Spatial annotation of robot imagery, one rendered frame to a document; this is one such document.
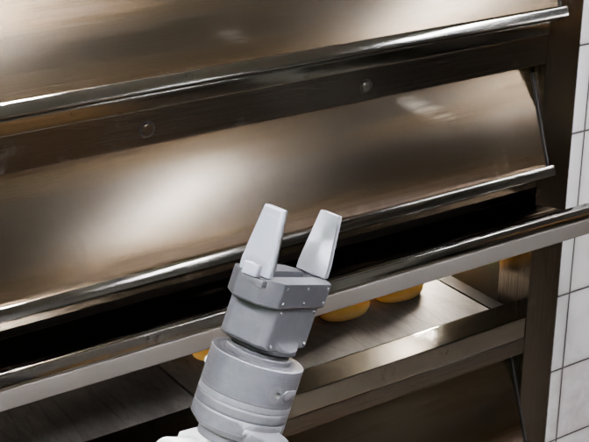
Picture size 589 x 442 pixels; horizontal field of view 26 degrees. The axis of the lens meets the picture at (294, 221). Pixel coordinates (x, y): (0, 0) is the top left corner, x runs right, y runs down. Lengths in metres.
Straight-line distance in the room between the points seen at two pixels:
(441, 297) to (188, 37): 0.84
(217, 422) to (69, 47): 0.61
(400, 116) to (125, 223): 0.48
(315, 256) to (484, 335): 1.01
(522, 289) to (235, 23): 0.80
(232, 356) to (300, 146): 0.74
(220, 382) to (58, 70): 0.57
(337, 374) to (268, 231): 0.95
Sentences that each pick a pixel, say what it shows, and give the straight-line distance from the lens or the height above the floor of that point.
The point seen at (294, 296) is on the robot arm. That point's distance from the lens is 1.13.
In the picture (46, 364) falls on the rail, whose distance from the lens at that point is 1.56.
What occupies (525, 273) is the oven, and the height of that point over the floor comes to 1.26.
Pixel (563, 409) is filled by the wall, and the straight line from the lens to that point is 2.42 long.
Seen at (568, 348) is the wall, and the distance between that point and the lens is 2.36.
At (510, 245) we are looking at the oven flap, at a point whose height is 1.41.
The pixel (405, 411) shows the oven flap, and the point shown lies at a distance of 2.17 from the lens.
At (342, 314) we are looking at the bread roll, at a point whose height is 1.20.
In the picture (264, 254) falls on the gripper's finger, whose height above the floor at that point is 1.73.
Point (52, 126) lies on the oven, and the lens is 1.61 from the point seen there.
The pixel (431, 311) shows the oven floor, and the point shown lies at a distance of 2.24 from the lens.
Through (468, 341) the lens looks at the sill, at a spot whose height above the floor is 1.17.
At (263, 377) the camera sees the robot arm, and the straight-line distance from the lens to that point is 1.14.
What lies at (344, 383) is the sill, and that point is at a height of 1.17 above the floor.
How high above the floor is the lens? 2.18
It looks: 23 degrees down
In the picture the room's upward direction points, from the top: straight up
